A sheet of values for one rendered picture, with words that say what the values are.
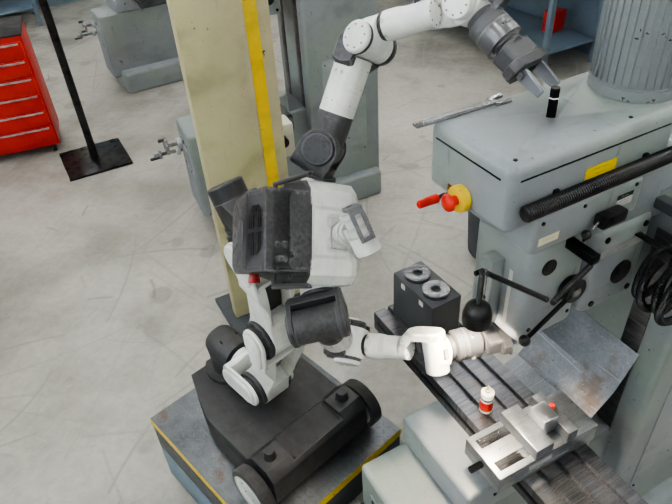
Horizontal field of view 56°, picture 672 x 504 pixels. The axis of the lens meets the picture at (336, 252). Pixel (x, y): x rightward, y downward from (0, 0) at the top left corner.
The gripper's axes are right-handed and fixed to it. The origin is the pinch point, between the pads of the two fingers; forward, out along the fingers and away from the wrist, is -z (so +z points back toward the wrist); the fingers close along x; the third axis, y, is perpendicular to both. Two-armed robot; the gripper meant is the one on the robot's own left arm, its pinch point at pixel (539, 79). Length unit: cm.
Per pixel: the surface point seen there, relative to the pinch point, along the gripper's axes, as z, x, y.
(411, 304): -14, -5, -98
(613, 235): -35.1, -11.9, -22.9
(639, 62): -10.1, -15.6, 8.6
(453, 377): -41, 1, -97
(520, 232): -21.9, 13.9, -19.2
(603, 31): 0.3, -17.2, 7.0
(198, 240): 122, -34, -297
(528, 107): -2.1, 0.3, -6.5
